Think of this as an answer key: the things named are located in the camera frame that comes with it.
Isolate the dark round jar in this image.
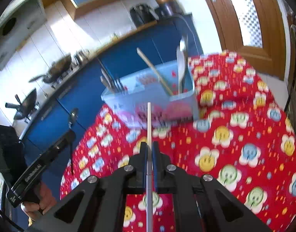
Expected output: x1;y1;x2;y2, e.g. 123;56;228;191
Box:
155;0;182;17

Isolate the white cable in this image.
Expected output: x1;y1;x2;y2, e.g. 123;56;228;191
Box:
173;14;204;56

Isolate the light blue utensil box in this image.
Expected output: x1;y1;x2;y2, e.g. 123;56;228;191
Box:
101;60;201;129

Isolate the black wok with lid knob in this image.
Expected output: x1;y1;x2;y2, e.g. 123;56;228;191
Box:
5;88;38;121

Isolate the grey range hood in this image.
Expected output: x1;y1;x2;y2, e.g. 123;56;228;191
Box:
0;0;47;72

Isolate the wooden door with glass pane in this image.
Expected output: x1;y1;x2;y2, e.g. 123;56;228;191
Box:
195;0;292;80

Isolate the black spoon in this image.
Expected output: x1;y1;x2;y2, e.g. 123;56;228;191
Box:
69;108;79;173

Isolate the black wok with long handle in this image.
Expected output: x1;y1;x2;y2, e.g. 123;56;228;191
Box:
28;54;72;84

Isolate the white spoon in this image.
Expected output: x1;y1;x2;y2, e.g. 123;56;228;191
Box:
176;47;187;95

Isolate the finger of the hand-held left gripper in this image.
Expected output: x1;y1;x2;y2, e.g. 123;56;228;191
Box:
39;130;76;165

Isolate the steel kettle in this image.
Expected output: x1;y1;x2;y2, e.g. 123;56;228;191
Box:
73;49;90;64

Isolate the person's left hand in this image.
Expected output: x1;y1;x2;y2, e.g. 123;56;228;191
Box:
21;182;58;220

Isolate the steel gas stove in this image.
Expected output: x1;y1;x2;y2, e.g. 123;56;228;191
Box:
20;65;78;131

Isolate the red smiley flower tablecloth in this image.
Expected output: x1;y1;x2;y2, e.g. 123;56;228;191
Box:
60;50;296;232

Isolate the dark metal rack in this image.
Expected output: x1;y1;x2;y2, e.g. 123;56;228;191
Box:
283;14;296;131

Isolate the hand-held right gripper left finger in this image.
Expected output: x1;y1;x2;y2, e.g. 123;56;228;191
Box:
30;142;148;232

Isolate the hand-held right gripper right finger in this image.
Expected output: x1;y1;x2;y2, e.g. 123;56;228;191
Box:
153;142;271;232

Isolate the blue kitchen cabinet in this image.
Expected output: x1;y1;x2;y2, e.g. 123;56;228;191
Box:
18;12;204;223

